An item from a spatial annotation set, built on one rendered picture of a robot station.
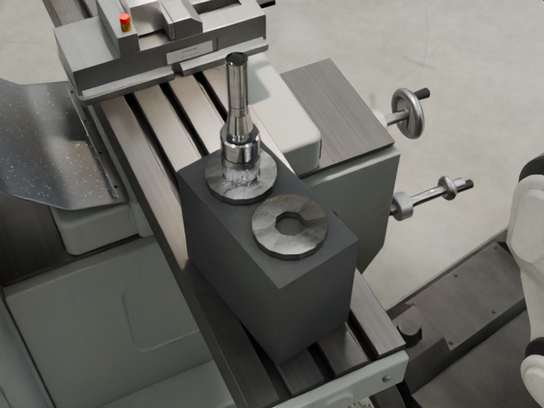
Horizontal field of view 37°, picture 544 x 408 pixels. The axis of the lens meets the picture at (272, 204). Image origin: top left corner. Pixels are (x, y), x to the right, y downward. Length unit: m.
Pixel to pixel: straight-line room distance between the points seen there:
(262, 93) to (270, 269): 0.67
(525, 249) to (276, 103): 0.56
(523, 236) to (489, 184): 1.35
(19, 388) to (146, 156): 0.54
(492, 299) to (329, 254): 0.68
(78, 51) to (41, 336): 0.54
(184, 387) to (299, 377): 0.84
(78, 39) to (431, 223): 1.33
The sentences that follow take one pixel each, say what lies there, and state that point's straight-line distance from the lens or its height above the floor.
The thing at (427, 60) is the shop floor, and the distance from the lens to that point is 2.91.
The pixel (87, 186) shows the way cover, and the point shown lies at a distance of 1.36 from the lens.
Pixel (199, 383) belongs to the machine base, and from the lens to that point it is 1.88.
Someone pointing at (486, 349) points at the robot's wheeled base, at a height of 0.57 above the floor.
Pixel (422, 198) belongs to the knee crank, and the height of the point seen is 0.51.
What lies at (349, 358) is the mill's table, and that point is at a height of 0.93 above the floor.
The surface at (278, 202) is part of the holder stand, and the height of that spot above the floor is 1.13.
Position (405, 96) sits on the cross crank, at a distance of 1.77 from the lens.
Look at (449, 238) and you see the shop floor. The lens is 2.39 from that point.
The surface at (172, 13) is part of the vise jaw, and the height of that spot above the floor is 1.04.
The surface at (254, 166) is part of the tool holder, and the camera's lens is 0.97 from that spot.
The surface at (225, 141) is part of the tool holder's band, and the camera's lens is 0.94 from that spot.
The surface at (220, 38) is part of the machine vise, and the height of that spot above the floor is 0.97.
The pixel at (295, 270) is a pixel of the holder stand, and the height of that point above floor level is 1.11.
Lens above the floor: 1.88
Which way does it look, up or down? 51 degrees down
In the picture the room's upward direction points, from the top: straight up
